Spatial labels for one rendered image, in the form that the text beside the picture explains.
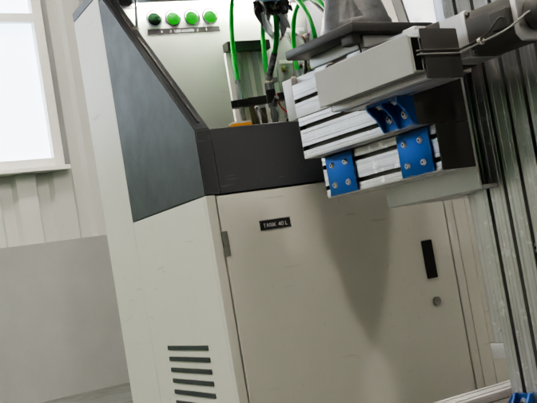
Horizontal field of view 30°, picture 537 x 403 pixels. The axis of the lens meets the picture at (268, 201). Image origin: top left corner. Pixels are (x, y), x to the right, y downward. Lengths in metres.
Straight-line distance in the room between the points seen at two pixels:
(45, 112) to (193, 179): 4.46
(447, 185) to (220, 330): 0.70
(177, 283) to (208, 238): 0.27
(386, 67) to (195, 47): 1.36
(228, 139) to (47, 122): 4.45
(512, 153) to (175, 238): 0.99
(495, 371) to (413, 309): 0.30
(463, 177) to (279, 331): 0.68
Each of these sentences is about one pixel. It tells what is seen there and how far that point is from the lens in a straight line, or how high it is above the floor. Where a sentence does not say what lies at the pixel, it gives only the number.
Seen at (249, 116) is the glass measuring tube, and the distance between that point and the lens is 3.06.
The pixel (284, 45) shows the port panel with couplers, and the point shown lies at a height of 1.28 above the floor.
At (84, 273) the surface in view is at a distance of 6.75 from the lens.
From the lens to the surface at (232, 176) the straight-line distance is 2.42.
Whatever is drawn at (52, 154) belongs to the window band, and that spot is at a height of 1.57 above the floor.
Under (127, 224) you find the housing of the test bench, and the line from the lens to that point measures 2.98.
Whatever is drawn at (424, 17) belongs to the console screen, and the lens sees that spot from 3.17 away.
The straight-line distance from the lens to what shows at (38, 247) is 6.65.
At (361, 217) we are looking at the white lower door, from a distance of 2.57.
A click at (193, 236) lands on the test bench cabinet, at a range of 2.49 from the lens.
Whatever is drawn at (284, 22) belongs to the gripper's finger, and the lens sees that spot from 2.67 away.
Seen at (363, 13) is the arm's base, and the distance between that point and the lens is 2.06.
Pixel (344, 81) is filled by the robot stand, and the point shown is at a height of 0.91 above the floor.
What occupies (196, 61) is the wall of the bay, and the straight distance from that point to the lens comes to 3.05.
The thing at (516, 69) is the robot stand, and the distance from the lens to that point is 1.99.
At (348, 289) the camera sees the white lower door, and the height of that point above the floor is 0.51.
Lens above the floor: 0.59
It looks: 4 degrees up
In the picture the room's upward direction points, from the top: 9 degrees counter-clockwise
